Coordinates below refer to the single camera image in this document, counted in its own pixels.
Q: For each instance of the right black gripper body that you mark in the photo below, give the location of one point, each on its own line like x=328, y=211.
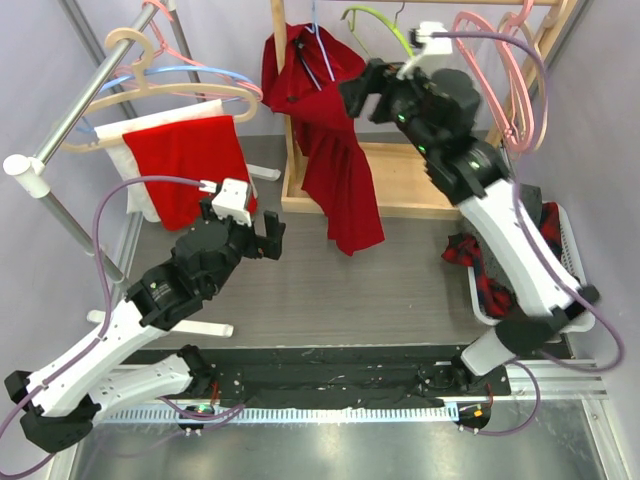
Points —
x=400, y=101

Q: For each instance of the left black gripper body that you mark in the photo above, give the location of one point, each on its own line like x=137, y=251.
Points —
x=242, y=237

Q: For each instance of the blue wire hanger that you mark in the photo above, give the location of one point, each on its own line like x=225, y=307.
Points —
x=313, y=30

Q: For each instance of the dark red skirt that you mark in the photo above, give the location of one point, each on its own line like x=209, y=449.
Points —
x=338, y=177

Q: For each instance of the grey dotted garment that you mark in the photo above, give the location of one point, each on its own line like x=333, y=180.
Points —
x=531, y=198

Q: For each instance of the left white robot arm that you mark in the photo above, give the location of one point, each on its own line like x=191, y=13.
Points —
x=63, y=401

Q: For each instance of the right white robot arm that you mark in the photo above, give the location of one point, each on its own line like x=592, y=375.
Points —
x=436, y=113

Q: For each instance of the green hanger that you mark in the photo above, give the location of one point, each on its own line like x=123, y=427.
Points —
x=350, y=16

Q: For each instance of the pink hanger right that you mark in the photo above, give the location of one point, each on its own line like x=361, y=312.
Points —
x=488, y=48

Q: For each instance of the pink hanger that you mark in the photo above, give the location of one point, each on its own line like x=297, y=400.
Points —
x=488, y=48
x=170, y=50

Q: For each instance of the beige wooden hanger right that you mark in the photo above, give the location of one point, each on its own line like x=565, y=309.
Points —
x=540, y=90

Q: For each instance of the beige wooden hanger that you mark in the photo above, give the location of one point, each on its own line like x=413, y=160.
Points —
x=540, y=90
x=126, y=33

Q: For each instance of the beige wooden hanger left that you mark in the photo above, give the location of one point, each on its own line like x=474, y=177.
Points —
x=126, y=33

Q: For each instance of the blue hanger left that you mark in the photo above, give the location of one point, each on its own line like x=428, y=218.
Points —
x=134, y=83

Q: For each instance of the pink hanger left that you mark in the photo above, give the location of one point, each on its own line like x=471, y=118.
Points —
x=170, y=50

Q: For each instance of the wooden clothes rack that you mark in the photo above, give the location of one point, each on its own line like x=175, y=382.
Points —
x=402, y=188

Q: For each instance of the bright red hung garment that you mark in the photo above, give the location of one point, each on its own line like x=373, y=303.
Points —
x=198, y=149

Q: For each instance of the red plaid garment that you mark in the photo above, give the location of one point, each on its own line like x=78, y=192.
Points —
x=465, y=249

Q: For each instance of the white hung cloth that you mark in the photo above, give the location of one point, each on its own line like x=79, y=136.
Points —
x=139, y=199

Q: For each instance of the metal clothes rack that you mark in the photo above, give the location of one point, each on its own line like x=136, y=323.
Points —
x=28, y=170

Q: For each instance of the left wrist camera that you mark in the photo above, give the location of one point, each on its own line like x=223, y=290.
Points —
x=232, y=197

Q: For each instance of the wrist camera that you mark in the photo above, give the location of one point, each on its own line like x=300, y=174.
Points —
x=232, y=197
x=432, y=50

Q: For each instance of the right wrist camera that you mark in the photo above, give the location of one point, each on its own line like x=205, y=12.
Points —
x=432, y=50

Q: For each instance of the white cable duct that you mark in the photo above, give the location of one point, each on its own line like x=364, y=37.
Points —
x=163, y=414

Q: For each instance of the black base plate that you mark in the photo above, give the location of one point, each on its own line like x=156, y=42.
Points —
x=357, y=377

